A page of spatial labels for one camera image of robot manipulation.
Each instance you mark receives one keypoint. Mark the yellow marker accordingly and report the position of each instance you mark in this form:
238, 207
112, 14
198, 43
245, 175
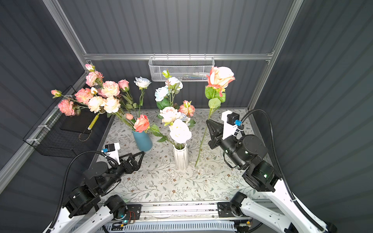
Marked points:
91, 125

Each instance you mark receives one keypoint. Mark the pale blue white rose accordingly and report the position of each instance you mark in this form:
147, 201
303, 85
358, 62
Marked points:
184, 118

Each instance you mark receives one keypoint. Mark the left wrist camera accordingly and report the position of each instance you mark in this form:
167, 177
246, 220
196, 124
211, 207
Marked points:
112, 151

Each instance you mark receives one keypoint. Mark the cream double peony stem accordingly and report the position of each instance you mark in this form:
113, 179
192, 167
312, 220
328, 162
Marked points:
111, 106

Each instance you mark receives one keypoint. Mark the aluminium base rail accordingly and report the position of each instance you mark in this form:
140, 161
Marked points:
189, 211

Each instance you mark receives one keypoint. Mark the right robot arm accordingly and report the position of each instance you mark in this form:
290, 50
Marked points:
270, 201

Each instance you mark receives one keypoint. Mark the pink spray rose stem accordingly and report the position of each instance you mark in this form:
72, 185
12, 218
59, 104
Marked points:
73, 105

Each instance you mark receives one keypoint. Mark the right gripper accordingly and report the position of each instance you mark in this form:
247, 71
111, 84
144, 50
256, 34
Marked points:
216, 136

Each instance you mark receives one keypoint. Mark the coral red rose stem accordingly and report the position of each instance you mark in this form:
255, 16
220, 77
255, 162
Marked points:
142, 124

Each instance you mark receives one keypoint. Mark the white green flower stem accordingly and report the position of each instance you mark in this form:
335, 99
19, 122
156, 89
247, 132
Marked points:
165, 96

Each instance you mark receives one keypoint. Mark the pink multi-bloom rose stem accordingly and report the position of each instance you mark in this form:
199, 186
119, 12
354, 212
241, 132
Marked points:
94, 77

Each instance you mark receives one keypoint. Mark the blue ceramic vase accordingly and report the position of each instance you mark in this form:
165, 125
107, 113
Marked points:
143, 141

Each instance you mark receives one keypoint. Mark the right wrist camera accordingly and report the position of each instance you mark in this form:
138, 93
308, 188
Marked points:
231, 124

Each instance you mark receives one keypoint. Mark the floral table mat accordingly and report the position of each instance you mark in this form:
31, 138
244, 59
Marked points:
209, 175

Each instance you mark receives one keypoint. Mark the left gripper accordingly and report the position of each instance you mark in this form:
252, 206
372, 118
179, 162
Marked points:
129, 169

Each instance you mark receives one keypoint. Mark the white ribbed vase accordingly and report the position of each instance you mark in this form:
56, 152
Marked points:
181, 156

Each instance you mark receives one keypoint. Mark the black wire basket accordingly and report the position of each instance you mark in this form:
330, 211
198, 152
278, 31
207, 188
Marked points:
59, 135

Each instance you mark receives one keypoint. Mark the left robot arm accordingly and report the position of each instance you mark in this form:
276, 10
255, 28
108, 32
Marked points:
99, 180

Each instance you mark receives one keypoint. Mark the peach red-edged rose stem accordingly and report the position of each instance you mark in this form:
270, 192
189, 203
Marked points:
218, 81

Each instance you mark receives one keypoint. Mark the white wire basket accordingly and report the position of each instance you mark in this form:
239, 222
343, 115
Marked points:
186, 70

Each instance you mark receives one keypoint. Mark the coral spray rose stem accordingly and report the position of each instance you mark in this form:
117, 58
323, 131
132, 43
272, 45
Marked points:
187, 108

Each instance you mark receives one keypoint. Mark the cream pink peony stem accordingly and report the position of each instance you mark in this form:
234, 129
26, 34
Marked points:
170, 115

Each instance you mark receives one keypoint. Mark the large white peony stem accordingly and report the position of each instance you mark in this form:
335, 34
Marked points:
180, 133

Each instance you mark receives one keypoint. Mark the single pink rose stem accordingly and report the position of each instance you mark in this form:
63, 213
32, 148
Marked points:
129, 107

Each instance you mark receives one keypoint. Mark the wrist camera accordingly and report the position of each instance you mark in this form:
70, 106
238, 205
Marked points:
231, 124
112, 151

